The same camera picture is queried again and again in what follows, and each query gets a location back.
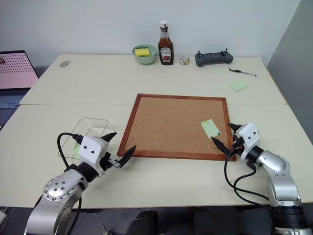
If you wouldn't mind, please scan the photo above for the black pen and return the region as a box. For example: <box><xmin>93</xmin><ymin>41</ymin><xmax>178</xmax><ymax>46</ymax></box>
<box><xmin>229</xmin><ymin>68</ymin><xmax>257</xmax><ymax>77</ymax></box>

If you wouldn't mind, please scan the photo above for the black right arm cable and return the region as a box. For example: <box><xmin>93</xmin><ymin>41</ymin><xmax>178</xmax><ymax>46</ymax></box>
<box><xmin>224</xmin><ymin>140</ymin><xmax>272</xmax><ymax>209</ymax></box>

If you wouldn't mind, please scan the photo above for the yellow sponge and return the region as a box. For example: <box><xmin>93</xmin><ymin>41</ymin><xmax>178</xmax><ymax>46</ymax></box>
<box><xmin>135</xmin><ymin>47</ymin><xmax>151</xmax><ymax>57</ymax></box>

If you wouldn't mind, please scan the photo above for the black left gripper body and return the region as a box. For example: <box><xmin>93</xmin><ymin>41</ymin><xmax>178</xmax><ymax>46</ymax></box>
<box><xmin>98</xmin><ymin>151</ymin><xmax>123</xmax><ymax>172</ymax></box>

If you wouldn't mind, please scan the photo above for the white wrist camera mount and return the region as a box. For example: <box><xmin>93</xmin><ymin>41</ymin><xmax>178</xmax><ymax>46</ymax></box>
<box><xmin>238</xmin><ymin>123</ymin><xmax>260</xmax><ymax>161</ymax></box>
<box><xmin>78</xmin><ymin>136</ymin><xmax>110</xmax><ymax>178</ymax></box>

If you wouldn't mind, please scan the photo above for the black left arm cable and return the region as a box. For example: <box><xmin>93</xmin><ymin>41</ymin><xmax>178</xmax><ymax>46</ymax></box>
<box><xmin>52</xmin><ymin>132</ymin><xmax>85</xmax><ymax>235</ymax></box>

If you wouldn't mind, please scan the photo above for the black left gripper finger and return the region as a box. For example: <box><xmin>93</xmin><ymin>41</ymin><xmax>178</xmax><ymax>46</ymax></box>
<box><xmin>101</xmin><ymin>132</ymin><xmax>118</xmax><ymax>143</ymax></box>
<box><xmin>119</xmin><ymin>144</ymin><xmax>137</xmax><ymax>169</ymax></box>

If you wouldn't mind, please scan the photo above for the green bowl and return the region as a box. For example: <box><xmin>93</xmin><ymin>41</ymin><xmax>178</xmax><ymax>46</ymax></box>
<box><xmin>132</xmin><ymin>44</ymin><xmax>157</xmax><ymax>65</ymax></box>

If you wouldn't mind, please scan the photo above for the green paper note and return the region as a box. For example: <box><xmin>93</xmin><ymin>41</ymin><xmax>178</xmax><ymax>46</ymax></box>
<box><xmin>201</xmin><ymin>119</ymin><xmax>222</xmax><ymax>140</ymax></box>

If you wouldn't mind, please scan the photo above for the grey remote controller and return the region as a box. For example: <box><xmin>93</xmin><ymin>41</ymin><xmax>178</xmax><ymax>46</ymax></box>
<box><xmin>195</xmin><ymin>50</ymin><xmax>234</xmax><ymax>68</ymax></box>

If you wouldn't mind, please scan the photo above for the wood-framed cork board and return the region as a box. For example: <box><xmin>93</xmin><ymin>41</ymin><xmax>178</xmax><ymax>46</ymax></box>
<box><xmin>117</xmin><ymin>93</ymin><xmax>237</xmax><ymax>162</ymax></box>

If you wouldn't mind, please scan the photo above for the clear plastic container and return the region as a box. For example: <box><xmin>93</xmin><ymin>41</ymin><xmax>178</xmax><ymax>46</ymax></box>
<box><xmin>57</xmin><ymin>117</ymin><xmax>110</xmax><ymax>162</ymax></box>

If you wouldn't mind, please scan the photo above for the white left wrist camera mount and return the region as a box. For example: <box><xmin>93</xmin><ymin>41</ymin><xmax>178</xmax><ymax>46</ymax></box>
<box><xmin>78</xmin><ymin>136</ymin><xmax>110</xmax><ymax>178</ymax></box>

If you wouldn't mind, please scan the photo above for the ketchup bottle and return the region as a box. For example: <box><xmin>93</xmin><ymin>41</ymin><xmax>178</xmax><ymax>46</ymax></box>
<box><xmin>157</xmin><ymin>20</ymin><xmax>175</xmax><ymax>66</ymax></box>

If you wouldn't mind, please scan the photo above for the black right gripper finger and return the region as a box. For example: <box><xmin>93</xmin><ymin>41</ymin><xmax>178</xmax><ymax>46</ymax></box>
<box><xmin>227</xmin><ymin>122</ymin><xmax>242</xmax><ymax>135</ymax></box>
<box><xmin>211</xmin><ymin>137</ymin><xmax>232</xmax><ymax>156</ymax></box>

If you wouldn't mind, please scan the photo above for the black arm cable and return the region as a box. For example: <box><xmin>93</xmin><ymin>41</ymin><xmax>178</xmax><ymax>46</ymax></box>
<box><xmin>52</xmin><ymin>132</ymin><xmax>85</xmax><ymax>235</ymax></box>
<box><xmin>224</xmin><ymin>140</ymin><xmax>272</xmax><ymax>209</ymax></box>

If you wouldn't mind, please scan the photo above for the green sticky note pad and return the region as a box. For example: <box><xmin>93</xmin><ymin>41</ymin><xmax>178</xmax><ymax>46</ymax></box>
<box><xmin>228</xmin><ymin>81</ymin><xmax>248</xmax><ymax>93</ymax></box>

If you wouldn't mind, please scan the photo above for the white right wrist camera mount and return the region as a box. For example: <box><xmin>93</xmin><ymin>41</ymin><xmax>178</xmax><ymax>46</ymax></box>
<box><xmin>238</xmin><ymin>123</ymin><xmax>260</xmax><ymax>161</ymax></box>

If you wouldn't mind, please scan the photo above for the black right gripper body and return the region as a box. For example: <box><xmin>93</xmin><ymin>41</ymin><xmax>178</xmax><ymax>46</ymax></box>
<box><xmin>231</xmin><ymin>131</ymin><xmax>246</xmax><ymax>154</ymax></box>

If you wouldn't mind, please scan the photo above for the laptop with pink screen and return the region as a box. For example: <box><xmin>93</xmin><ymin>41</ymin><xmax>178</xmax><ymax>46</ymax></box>
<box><xmin>0</xmin><ymin>50</ymin><xmax>40</xmax><ymax>128</ymax></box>

